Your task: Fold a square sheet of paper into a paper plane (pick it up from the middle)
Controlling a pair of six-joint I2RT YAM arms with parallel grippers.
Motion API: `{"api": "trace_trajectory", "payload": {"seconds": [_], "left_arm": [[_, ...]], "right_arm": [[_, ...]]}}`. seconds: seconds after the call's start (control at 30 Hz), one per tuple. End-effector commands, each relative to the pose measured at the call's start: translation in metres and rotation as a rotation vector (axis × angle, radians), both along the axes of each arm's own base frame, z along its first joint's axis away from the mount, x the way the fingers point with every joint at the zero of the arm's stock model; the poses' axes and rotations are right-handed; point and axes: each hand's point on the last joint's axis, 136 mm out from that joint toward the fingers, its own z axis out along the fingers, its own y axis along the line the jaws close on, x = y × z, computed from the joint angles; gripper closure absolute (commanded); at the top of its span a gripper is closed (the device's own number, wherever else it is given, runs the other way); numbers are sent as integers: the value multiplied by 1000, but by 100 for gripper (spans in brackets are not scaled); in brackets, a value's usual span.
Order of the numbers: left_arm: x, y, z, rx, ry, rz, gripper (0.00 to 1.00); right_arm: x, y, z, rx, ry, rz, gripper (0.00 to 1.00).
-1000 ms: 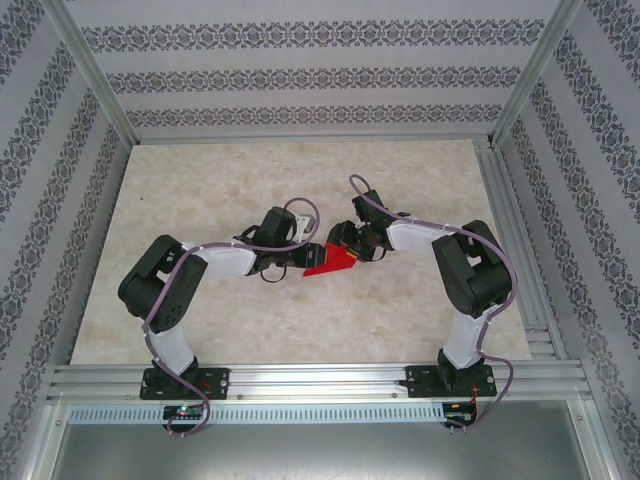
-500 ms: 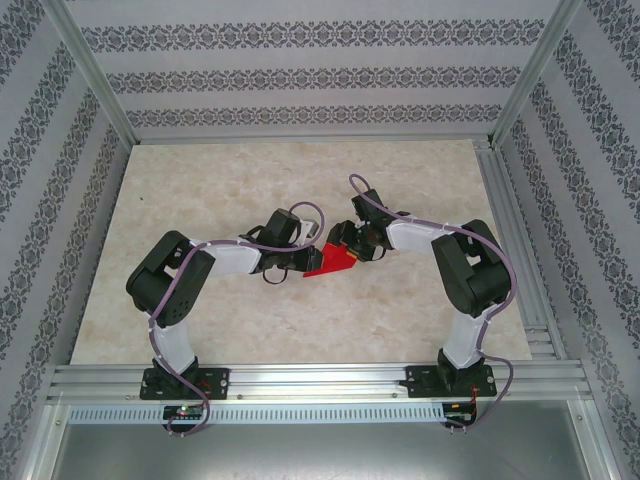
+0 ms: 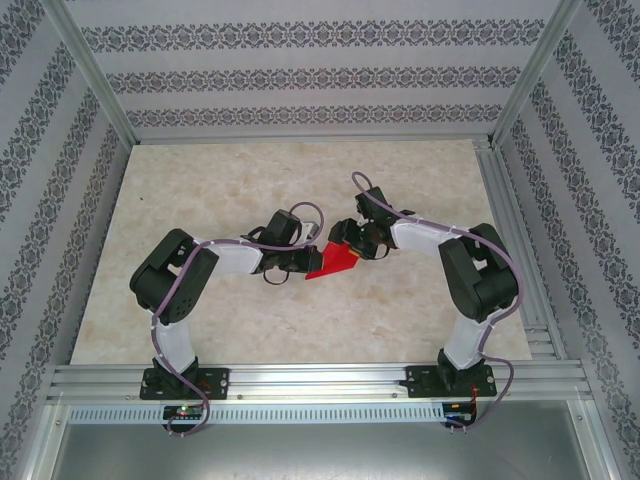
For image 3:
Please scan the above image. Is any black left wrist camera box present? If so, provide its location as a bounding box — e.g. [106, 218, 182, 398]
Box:
[263, 209, 305, 247]

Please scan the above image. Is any aluminium frame post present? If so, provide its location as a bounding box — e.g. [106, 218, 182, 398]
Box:
[487, 0, 585, 147]
[43, 0, 137, 147]

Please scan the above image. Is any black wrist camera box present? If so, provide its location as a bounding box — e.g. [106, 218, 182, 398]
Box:
[263, 209, 305, 247]
[353, 185, 390, 222]

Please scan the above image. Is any long aluminium mounting rail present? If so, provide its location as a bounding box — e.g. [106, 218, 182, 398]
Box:
[47, 363, 592, 404]

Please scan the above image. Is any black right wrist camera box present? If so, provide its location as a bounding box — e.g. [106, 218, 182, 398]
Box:
[353, 185, 390, 222]

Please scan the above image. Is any controller board with green light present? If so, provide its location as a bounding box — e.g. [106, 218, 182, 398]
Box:
[162, 404, 208, 427]

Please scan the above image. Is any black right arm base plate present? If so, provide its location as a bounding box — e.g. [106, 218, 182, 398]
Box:
[405, 364, 499, 400]

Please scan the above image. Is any grey metal sheet panel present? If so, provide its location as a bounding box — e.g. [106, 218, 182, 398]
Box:
[37, 422, 619, 480]

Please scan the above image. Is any aluminium side rail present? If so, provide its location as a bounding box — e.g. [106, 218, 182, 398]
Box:
[473, 138, 569, 362]

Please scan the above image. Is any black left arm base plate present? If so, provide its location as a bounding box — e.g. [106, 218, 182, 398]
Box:
[141, 367, 231, 401]

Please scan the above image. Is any controller board with red wires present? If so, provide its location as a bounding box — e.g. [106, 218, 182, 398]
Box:
[442, 399, 480, 427]

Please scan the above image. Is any slotted grey cable duct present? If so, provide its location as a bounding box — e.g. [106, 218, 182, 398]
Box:
[67, 403, 447, 424]

